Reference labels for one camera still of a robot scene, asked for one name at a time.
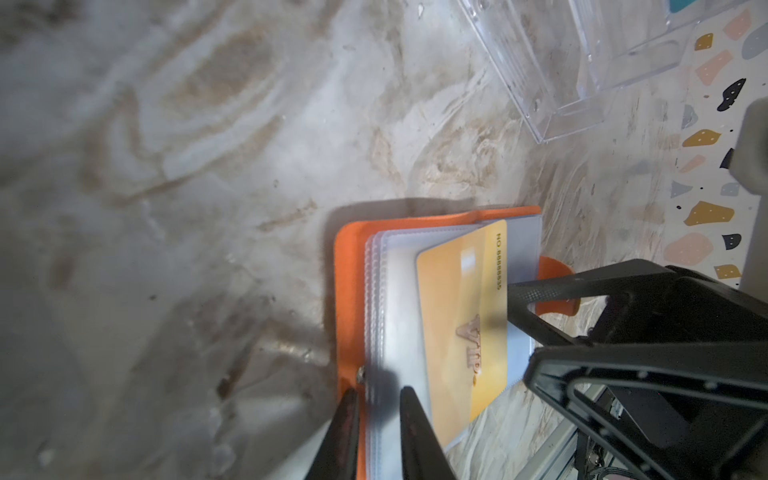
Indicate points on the clear acrylic card display stand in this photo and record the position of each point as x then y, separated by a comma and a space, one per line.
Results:
562, 62

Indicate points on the orange card holder wallet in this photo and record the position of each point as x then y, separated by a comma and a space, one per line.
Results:
379, 328

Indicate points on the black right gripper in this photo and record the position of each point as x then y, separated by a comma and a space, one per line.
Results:
708, 306

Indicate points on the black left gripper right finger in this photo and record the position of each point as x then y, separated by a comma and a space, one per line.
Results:
421, 454

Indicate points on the gold VIP card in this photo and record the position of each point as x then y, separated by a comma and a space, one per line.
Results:
463, 300

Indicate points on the teal VIP card right lower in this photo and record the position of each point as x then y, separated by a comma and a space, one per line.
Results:
676, 6

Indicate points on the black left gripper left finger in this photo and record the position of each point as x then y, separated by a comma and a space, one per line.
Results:
337, 457

